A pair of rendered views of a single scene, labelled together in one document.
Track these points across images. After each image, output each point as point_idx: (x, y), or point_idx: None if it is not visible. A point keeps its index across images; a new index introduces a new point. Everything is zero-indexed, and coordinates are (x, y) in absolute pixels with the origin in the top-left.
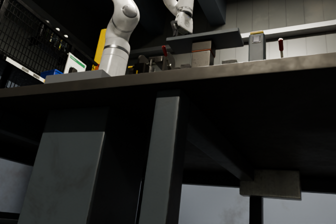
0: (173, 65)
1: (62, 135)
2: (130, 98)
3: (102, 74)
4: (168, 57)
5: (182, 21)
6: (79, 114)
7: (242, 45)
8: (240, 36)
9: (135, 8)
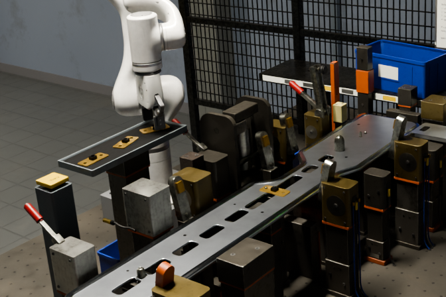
0: (229, 132)
1: None
2: None
3: (101, 200)
4: (206, 124)
5: (137, 92)
6: None
7: (90, 176)
8: (70, 170)
9: (113, 93)
